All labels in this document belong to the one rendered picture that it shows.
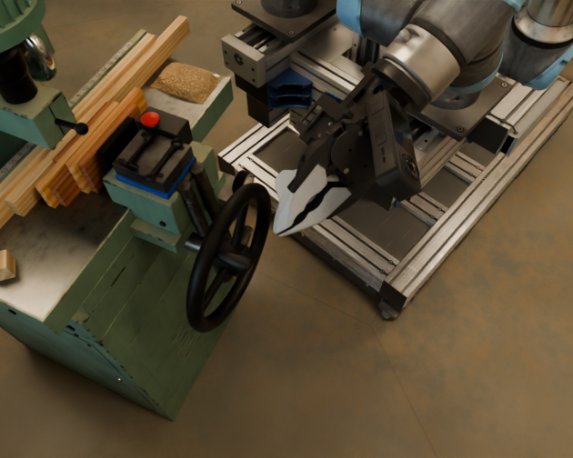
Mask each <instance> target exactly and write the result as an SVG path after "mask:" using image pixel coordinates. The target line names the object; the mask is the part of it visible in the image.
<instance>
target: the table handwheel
mask: <svg viewBox="0 0 573 458"><path fill-rule="evenodd" d="M254 198H256V205H257V214H256V227H255V231H254V235H253V238H252V242H251V245H250V247H248V246H246V245H244V244H241V240H242V235H243V231H244V226H245V221H246V215H247V211H248V206H249V203H250V201H251V200H252V199H254ZM236 216H237V217H236ZM270 217H271V200H270V195H269V192H268V190H267V189H266V188H265V187H264V186H263V185H262V184H260V183H250V184H245V185H243V186H242V187H240V188H239V189H238V190H236V191H235V192H234V193H233V194H232V195H231V196H230V197H229V198H228V199H227V201H226V202H225V203H224V205H223V206H222V208H221V209H220V211H219V212H218V214H217V215H216V217H215V219H214V221H213V222H212V224H211V225H210V227H209V229H208V231H207V233H206V236H205V237H202V236H199V235H198V233H196V232H193V233H191V235H190V236H189V238H188V239H187V241H186V243H185V244H184V246H183V248H185V249H187V250H189V251H191V252H194V253H196V254H197V256H196V260H195V263H194V266H193V269H192V272H191V275H190V279H189V283H188V287H187V293H186V316H187V320H188V322H189V324H190V326H191V327H192V328H193V329H194V330H195V331H197V332H200V333H208V332H211V331H213V330H215V329H216V328H217V327H218V326H219V325H220V324H221V323H223V322H224V321H225V319H226V318H227V317H228V316H229V315H230V314H231V313H232V312H233V310H234V309H235V307H236V305H237V304H238V302H239V301H240V299H241V297H242V296H243V294H244V292H245V290H246V289H247V287H248V285H249V283H250V281H251V279H252V276H253V274H254V272H255V270H256V267H257V264H258V262H259V259H260V256H261V254H262V252H263V249H264V245H265V242H266V237H267V233H268V228H269V224H270ZM235 218H236V225H235V229H234V232H233V236H232V240H231V239H227V240H225V241H224V242H223V243H222V241H223V239H224V237H225V235H226V232H227V231H228V229H229V227H230V225H231V224H232V223H233V221H234V220H235ZM218 249H222V250H226V251H229V252H233V253H236V254H242V255H243V256H245V257H247V258H249V259H250V261H251V262H252V265H251V268H250V270H249V271H247V272H240V271H238V270H236V269H234V268H232V267H230V266H228V265H227V264H224V263H223V262H221V261H219V260H218V259H216V254H217V251H218ZM213 263H215V266H216V269H217V270H219V271H218V273H217V274H216V277H215V278H214V280H213V282H212V283H211V284H210V286H209V288H208V289H207V291H206V293H205V290H206V283H207V279H208V276H209V273H210V270H211V267H212V265H213ZM228 274H231V275H233V276H234V277H237V279H236V281H235V282H234V284H233V286H232V288H231V289H230V291H229V293H228V294H227V296H226V298H225V299H224V300H223V302H222V303H221V304H220V305H219V306H218V307H217V308H216V309H215V311H214V312H212V313H211V314H210V315H209V316H207V317H205V316H204V312H205V310H206V308H207V307H208V305H209V304H210V302H211V300H212V299H213V297H214V295H215V294H216V292H217V290H218V288H219V287H220V285H221V284H222V283H223V282H224V280H225V279H226V277H227V275H228Z"/></svg>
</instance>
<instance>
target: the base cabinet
mask: <svg viewBox="0 0 573 458"><path fill-rule="evenodd" d="M196 256H197V254H196V253H194V252H191V251H189V250H187V249H185V248H183V247H182V249H181V250H180V252H179V253H178V254H176V253H174V252H172V251H169V250H167V249H165V248H164V249H163V250H162V251H161V253H160V254H159V256H158V257H157V258H156V260H155V261H154V263H153V264H152V265H151V267H150V268H149V270H148V271H147V273H146V275H145V276H144V278H143V279H142V280H141V282H140V283H139V285H138V286H137V288H136V289H135V290H134V292H133V293H132V294H131V296H130V297H129V299H128V300H127V302H126V304H125V305H124V307H123V308H122V309H121V311H120V312H119V314H118V315H117V317H116V318H115V320H114V321H113V322H112V323H111V325H110V326H109V328H108V329H107V331H106V333H105V334H104V336H103V337H102V338H101V340H100V341H99V342H96V341H94V340H92V339H90V338H87V337H85V336H83V335H82V334H79V333H77V332H75V331H71V330H70V329H68V328H67V327H65V328H64V329H63V331H62V332H61V333H60V334H59V335H54V334H51V333H49V332H48V331H46V330H44V329H42V328H40V327H38V326H36V325H34V324H31V323H29V322H28V321H26V320H24V319H22V318H20V317H18V316H16V315H14V314H11V313H9V312H7V311H6V310H4V309H2V308H0V327H1V328H2V329H4V330H5V331H6V332H8V333H9V334H11V335H12V336H13V337H14V338H15V339H16V340H18V341H19V342H20V343H22V344H23V345H25V346H26V347H28V348H30V349H32V350H34V351H35V352H37V353H40V354H41V355H43V356H45V357H47V358H49V359H51V360H53V361H55V362H57V363H60V364H62V365H63V366H65V367H67V368H69V369H71V370H72V371H74V372H76V373H79V374H81V375H83V376H84V377H86V378H88V379H90V380H92V381H94V382H96V383H99V384H101V385H103V386H104V387H106V388H108V389H109V390H111V391H113V392H115V393H118V394H120V395H122V396H124V397H125V398H127V399H129V400H131V401H133V402H135V403H138V404H140V405H142V406H144V407H145V408H146V409H148V410H150V411H152V412H154V413H157V414H159V415H161V416H163V417H165V418H166V419H168V420H170V421H172V422H173V421H174V420H175V418H176V416H177V414H178V412H179V410H180V409H181V407H182V405H183V403H184V401H185V399H186V398H187V396H188V394H189V392H190V391H191V389H192V387H193V385H194V383H195V382H196V379H197V377H198V375H200V373H201V371H202V369H203V367H204V365H205V364H206V361H207V359H208V357H209V356H210V354H211V353H212V351H213V349H214V348H215V346H216V343H217V341H218V340H219V338H220V336H221V334H222V332H223V331H224V330H225V328H226V325H227V323H228V322H229V320H230V318H231V316H232V314H233V313H234V311H235V309H236V307H235V309H234V310H233V312H232V313H231V314H230V315H229V316H228V317H227V318H226V319H225V321H224V322H223V323H221V324H220V325H219V326H218V327H217V328H216V329H215V330H213V331H211V332H208V333H200V332H197V331H195V330H194V329H193V328H192V327H191V326H190V324H189V322H188V320H187V316H186V293H187V287H188V283H189V279H190V275H191V272H192V269H193V266H194V263H195V260H196ZM234 282H235V279H234V276H233V277H232V278H231V280H230V281H229V282H228V283H222V284H221V285H220V287H219V288H218V290H217V292H216V294H215V295H214V297H213V299H212V300H211V302H210V304H209V305H208V307H207V308H206V310H205V312H204V316H205V317H207V316H209V315H210V314H211V313H212V312H214V311H215V309H216V308H217V307H218V306H219V305H220V304H221V303H222V302H223V300H224V299H225V298H226V296H227V294H228V293H229V291H230V289H231V288H232V286H233V284H234ZM238 304H239V302H238ZM238 304H237V305H236V306H238Z"/></svg>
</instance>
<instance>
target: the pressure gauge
mask: <svg viewBox="0 0 573 458"><path fill-rule="evenodd" d="M254 181H255V176H254V174H252V173H249V172H246V171H244V170H241V171H239V172H238V173H237V175H236V177H235V179H234V182H233V185H232V191H233V193H234V192H235V191H236V190H238V189H239V188H240V187H242V186H243V185H245V184H250V183H253V182H254Z"/></svg>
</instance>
